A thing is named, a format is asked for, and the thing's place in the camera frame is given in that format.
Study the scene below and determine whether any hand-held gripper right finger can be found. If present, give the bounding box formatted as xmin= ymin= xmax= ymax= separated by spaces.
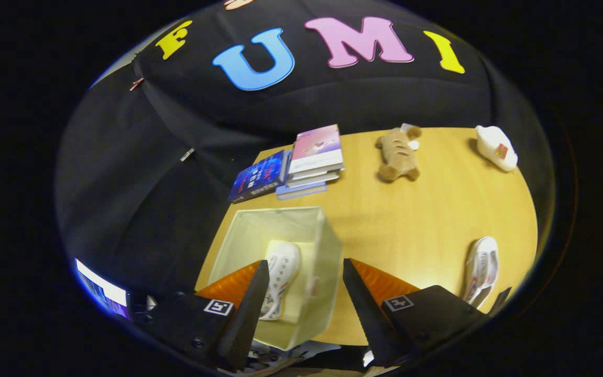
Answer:
xmin=342 ymin=258 xmax=490 ymax=367

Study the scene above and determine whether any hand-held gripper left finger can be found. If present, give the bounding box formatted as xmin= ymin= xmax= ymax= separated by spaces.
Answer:
xmin=147 ymin=260 xmax=271 ymax=373

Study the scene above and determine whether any white canvas shoe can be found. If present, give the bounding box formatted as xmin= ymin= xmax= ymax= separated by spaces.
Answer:
xmin=260 ymin=242 xmax=301 ymax=321
xmin=463 ymin=237 xmax=500 ymax=308

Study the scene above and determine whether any pale green storage box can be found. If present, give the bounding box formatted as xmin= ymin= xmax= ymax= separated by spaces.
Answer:
xmin=207 ymin=206 xmax=343 ymax=352

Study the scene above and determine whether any pale blue book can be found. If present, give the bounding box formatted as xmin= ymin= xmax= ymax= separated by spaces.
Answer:
xmin=275 ymin=181 xmax=328 ymax=201

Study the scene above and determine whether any computer screen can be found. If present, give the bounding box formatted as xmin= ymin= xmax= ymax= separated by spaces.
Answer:
xmin=75 ymin=258 xmax=130 ymax=320

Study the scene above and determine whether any blue starry book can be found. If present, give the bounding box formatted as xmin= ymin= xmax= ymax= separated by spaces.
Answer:
xmin=228 ymin=150 xmax=289 ymax=204

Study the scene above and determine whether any grey spine book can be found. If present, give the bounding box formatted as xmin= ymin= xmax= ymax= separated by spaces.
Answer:
xmin=285 ymin=169 xmax=341 ymax=188

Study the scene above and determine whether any brown plush toy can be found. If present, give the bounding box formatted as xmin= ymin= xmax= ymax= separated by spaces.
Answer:
xmin=375 ymin=125 xmax=422 ymax=183

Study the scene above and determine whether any pink cover book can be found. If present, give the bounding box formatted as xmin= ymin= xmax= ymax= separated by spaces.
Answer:
xmin=287 ymin=124 xmax=344 ymax=176

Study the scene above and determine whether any white plush toy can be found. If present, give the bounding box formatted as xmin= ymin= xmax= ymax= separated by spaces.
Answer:
xmin=475 ymin=126 xmax=518 ymax=172

